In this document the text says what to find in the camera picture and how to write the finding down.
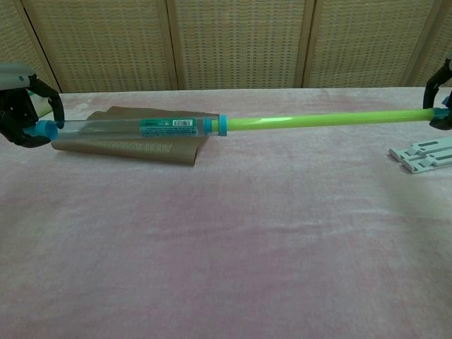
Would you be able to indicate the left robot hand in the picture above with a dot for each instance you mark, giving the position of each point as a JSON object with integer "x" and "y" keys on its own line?
{"x": 16, "y": 109}

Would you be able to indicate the brown woven placemat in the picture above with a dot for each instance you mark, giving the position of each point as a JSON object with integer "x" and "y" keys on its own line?
{"x": 141, "y": 150}

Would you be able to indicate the clear tube with green rod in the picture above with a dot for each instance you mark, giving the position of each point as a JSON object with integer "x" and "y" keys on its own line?
{"x": 106, "y": 125}

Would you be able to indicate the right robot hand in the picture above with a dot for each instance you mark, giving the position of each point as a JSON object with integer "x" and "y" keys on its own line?
{"x": 431, "y": 93}

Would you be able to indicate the woven bamboo folding screen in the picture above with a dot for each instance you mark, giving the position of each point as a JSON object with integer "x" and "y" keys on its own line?
{"x": 236, "y": 42}

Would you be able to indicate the grey plastic folding stand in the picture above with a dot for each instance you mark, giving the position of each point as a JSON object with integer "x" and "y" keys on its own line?
{"x": 427, "y": 155}

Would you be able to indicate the green white tissue pack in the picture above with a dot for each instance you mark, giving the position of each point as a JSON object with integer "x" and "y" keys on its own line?
{"x": 44, "y": 106}

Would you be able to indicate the pink plush tablecloth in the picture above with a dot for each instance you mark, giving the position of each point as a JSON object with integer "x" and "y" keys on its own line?
{"x": 226, "y": 282}

